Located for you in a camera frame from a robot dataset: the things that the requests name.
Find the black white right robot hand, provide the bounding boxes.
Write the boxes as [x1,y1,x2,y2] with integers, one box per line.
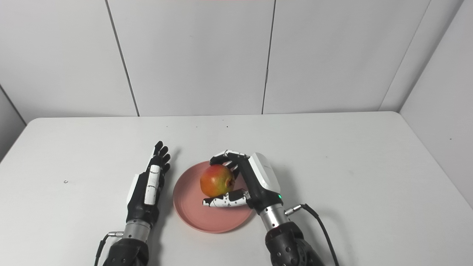
[203,150,284,215]

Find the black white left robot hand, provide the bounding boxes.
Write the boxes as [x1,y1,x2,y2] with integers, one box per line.
[126,141,171,228]

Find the red yellow pomegranate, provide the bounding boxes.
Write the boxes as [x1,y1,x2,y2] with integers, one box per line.
[200,164,236,198]

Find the pink round plate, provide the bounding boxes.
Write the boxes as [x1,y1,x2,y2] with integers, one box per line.
[173,161,255,233]

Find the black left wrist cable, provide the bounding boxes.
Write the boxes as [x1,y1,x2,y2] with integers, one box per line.
[94,231,124,266]

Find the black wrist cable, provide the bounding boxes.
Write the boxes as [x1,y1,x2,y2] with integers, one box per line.
[285,204,340,266]
[94,231,124,266]

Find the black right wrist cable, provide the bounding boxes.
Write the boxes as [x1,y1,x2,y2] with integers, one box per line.
[285,204,340,266]

